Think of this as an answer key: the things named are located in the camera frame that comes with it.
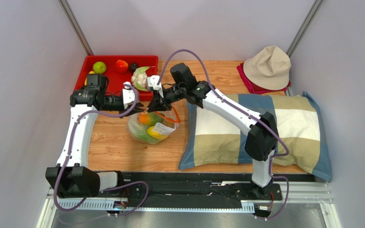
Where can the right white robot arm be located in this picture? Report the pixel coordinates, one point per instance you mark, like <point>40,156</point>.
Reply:
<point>260,129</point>

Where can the red tomato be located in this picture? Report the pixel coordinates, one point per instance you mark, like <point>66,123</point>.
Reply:
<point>121,66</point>

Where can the clear zip top bag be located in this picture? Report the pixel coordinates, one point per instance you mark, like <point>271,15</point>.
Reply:
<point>170,123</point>

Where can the white cauliflower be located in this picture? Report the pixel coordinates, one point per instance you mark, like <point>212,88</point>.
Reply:
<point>139,78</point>

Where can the dark avocado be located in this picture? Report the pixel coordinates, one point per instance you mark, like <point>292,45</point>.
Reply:
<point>133,67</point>

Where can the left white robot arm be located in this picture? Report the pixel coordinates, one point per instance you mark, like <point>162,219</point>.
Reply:
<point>71,176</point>

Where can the beige bucket hat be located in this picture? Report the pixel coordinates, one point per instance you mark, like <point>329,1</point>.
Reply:
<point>269,68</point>

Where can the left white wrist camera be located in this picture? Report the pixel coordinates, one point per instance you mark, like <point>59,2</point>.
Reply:
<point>130,95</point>

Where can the red cloth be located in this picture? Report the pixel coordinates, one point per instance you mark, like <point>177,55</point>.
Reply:
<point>251,87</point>

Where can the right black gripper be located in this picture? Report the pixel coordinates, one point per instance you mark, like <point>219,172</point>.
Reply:
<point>161,100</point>

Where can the green orange mango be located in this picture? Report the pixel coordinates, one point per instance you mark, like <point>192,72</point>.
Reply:
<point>150,119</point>

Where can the yellow bell pepper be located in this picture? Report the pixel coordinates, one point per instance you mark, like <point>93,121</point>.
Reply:
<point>159,136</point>

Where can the plaid pillow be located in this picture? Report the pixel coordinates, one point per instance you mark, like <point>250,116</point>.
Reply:
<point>214,140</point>

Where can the yellow corn cob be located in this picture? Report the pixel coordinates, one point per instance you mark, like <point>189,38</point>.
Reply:
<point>89,73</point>

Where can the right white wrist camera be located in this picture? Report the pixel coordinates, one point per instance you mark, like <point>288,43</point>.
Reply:
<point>153,83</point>

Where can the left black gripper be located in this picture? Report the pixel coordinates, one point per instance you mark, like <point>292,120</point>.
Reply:
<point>136,110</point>

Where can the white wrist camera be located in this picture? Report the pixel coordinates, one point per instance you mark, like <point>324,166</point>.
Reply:
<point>130,95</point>
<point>153,83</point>

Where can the green lettuce cabbage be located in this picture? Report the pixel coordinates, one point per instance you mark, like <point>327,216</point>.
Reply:
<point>139,132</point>

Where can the green lime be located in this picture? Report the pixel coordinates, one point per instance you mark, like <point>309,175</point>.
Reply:
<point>99,67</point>

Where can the red plastic bin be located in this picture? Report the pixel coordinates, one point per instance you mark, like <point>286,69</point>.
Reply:
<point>116,79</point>

